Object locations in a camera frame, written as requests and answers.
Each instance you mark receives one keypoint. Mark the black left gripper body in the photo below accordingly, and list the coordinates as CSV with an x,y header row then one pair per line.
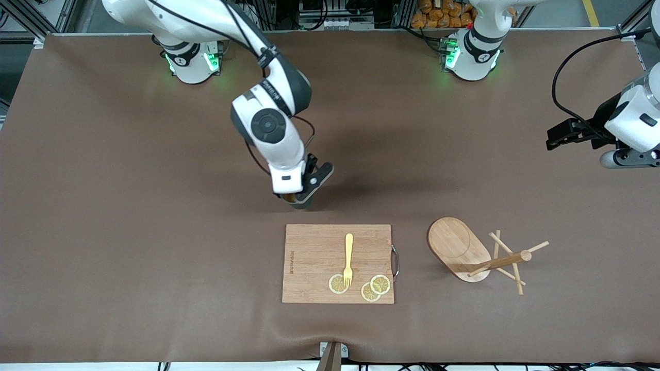
x,y
602,120

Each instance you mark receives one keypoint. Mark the teal mug with yellow inside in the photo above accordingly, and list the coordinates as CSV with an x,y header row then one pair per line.
x,y
290,198

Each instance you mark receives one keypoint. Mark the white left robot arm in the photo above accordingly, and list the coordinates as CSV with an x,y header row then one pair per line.
x,y
472,56

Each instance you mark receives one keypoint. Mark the wooden mug tree rack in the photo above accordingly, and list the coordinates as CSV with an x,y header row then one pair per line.
x,y
456,242

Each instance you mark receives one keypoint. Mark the yellow plastic fork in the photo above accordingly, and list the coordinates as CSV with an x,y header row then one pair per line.
x,y
349,252

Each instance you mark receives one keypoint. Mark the wooden cutting board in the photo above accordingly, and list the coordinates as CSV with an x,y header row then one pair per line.
x,y
314,257

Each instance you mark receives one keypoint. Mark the lemon slice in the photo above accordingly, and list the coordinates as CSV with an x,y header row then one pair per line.
x,y
336,284
381,284
367,293

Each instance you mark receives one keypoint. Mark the white socket strip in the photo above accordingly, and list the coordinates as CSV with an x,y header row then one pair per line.
x,y
335,23

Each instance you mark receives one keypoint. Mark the brown table mat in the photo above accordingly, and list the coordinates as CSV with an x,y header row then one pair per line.
x,y
154,206

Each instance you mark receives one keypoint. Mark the orange bag pile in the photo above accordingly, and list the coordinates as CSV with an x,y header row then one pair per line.
x,y
438,18

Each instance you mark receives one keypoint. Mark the aluminium frame profile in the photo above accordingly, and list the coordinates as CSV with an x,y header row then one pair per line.
x,y
67,15
637,18

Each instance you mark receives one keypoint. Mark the metal table edge bracket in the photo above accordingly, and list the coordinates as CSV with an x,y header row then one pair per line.
x,y
332,353

